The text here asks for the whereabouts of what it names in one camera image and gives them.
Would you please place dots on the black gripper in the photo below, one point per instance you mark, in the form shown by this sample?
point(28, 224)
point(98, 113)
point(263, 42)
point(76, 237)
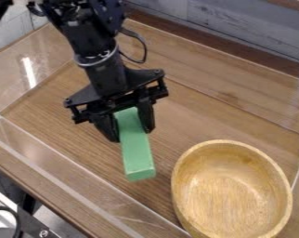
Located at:
point(116, 89)

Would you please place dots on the green rectangular block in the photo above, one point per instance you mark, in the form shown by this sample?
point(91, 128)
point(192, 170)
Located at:
point(138, 160)

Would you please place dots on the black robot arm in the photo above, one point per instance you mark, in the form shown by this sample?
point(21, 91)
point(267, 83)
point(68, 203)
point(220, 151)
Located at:
point(91, 23)

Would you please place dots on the brown wooden bowl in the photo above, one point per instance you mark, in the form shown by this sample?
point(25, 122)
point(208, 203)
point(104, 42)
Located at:
point(231, 192)

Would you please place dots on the clear acrylic front wall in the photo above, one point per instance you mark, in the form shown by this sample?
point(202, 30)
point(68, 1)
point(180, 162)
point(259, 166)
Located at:
point(82, 197)

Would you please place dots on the black metal frame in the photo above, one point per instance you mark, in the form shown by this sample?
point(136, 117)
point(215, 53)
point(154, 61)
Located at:
point(40, 222)

